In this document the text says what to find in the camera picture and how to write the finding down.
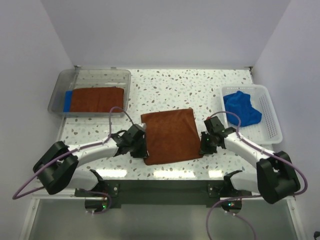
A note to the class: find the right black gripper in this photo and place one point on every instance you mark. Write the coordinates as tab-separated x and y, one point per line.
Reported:
204	149

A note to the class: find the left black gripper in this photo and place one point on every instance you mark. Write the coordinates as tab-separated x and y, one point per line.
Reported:
143	153

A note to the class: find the blue towel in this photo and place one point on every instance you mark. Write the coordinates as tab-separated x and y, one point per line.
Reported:
240	104
67	101

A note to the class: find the brown towel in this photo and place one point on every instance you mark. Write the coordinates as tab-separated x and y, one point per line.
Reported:
96	99
171	137

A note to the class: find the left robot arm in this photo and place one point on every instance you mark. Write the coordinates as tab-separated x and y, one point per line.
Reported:
57	169

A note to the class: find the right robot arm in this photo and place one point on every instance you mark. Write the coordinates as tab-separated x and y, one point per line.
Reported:
275	177

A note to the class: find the white plastic laundry basket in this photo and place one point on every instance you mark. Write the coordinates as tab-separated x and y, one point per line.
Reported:
268	131

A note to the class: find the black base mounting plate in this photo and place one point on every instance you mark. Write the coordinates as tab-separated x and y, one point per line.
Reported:
168	192

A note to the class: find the clear plastic storage bin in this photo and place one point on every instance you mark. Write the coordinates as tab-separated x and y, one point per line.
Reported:
79	77

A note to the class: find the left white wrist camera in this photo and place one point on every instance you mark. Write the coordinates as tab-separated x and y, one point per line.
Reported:
142	125

